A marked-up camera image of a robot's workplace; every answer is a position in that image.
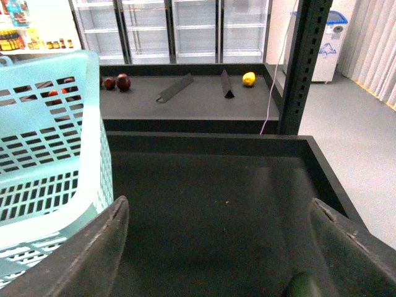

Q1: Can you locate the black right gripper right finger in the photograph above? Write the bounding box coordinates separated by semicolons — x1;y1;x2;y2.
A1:
309;199;395;296

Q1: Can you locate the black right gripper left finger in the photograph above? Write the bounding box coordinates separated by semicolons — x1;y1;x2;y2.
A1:
1;196;129;296

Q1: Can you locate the light blue plastic basket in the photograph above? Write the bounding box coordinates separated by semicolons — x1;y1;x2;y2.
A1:
1;50;114;286

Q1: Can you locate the dark red apple on shelf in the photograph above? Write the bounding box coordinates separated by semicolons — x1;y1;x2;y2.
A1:
116;74;131;92

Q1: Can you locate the orange fruit on shelf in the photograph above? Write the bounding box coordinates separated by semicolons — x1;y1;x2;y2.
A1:
46;90;62;106

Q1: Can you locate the red fruit on shelf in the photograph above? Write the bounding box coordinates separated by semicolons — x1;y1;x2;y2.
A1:
103;77;116;90

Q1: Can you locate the beige curtain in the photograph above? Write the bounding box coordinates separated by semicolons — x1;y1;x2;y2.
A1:
340;1;395;110

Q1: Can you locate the left black shelf divider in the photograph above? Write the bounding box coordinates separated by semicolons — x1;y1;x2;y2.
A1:
156;73;194;103

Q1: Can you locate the black shelf divider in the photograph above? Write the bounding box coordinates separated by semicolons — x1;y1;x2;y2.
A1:
220;69;235;99
156;73;194;103

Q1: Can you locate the right black shelf divider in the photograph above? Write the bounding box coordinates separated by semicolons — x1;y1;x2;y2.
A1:
220;69;235;99

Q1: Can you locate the yellow lemon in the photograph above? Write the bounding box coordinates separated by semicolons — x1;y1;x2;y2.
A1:
243;72;256;87

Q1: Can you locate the glass door refrigerator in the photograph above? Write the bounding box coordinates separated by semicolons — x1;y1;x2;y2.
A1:
71;0;272;66

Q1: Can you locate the shelf with bottles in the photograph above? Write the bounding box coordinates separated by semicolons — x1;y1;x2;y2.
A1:
1;1;82;55

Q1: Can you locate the pink cable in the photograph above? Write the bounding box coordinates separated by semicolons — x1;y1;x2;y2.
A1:
259;0;298;136

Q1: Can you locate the black shelf upright post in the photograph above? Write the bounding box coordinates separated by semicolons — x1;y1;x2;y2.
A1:
278;0;332;135

